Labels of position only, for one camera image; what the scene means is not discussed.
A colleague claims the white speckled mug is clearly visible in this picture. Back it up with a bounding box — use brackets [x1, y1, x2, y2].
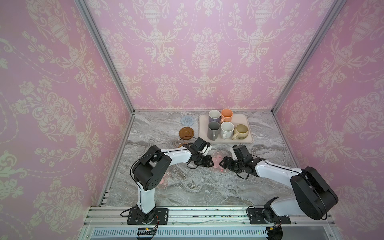
[220, 122, 235, 140]

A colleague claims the left aluminium corner post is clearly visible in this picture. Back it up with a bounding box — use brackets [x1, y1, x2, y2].
[74, 0, 135, 115]

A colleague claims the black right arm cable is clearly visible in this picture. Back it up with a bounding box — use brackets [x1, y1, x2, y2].
[253, 155, 301, 173]

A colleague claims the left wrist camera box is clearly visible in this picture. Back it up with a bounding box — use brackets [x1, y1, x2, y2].
[192, 138, 212, 155]

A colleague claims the orange ceramic mug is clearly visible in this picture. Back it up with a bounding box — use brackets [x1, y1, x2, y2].
[220, 109, 234, 124]

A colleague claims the white perforated cable duct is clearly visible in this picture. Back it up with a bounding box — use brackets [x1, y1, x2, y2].
[90, 226, 268, 240]

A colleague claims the beige glazed round mug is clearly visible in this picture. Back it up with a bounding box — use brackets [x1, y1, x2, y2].
[232, 124, 249, 141]

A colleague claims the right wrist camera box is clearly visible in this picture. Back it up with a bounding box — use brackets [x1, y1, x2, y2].
[233, 145, 254, 164]

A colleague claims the brown round wooden coaster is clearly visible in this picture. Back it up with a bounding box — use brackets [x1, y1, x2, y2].
[179, 127, 195, 140]

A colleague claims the aluminium front rail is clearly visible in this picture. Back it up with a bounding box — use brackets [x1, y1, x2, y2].
[83, 206, 336, 228]

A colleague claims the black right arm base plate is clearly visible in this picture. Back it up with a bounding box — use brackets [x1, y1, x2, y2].
[246, 206, 291, 225]

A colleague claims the grey ceramic mug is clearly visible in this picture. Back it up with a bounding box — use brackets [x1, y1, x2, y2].
[207, 121, 220, 141]

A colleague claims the blue woven round coaster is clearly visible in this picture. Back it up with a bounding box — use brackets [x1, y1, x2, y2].
[181, 116, 195, 127]

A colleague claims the cream rectangular tray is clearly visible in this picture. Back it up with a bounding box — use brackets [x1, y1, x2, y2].
[199, 114, 254, 145]

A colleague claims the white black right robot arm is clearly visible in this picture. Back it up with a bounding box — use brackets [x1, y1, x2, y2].
[220, 157, 339, 224]

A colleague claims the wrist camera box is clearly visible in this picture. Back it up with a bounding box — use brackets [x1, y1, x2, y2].
[192, 138, 212, 155]
[233, 145, 254, 164]

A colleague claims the aluminium corner post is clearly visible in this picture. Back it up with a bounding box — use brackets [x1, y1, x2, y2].
[271, 0, 347, 116]
[74, 0, 135, 115]

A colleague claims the purple ceramic mug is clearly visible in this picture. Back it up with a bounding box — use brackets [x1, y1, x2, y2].
[209, 110, 221, 123]

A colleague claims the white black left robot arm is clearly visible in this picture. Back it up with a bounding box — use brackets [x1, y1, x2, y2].
[131, 143, 214, 224]

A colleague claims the right aluminium corner post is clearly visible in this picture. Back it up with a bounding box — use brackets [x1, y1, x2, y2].
[271, 0, 347, 116]

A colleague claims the pink flower coaster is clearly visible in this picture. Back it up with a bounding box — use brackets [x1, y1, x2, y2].
[158, 172, 171, 188]
[210, 152, 228, 173]

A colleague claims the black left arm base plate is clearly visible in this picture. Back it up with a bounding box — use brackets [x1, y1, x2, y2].
[127, 208, 169, 225]

